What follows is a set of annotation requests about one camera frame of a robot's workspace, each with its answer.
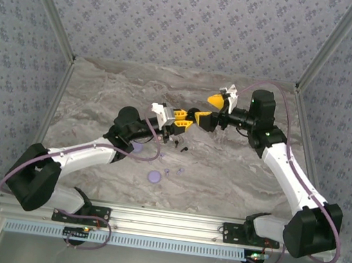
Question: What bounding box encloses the purple round charging case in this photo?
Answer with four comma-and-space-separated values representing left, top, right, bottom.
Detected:
146, 168, 162, 185
129, 141, 145, 154

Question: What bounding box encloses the small black circuit board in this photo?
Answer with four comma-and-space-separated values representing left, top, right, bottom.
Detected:
245, 250, 270, 263
62, 224, 92, 244

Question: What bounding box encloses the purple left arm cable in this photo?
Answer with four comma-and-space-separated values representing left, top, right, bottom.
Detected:
0, 89, 169, 260

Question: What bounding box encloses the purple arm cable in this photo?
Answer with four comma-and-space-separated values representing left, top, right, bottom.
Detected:
0, 89, 169, 260
215, 77, 352, 263

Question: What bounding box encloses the aluminium frame post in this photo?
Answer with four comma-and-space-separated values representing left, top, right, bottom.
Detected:
10, 0, 84, 64
294, 0, 352, 99

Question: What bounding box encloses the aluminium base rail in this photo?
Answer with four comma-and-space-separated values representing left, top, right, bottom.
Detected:
0, 186, 345, 262

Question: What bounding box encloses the pale slotted cable duct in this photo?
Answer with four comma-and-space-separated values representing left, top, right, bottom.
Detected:
3, 216, 251, 263

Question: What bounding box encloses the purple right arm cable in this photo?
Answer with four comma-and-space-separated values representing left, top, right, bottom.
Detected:
215, 77, 352, 263

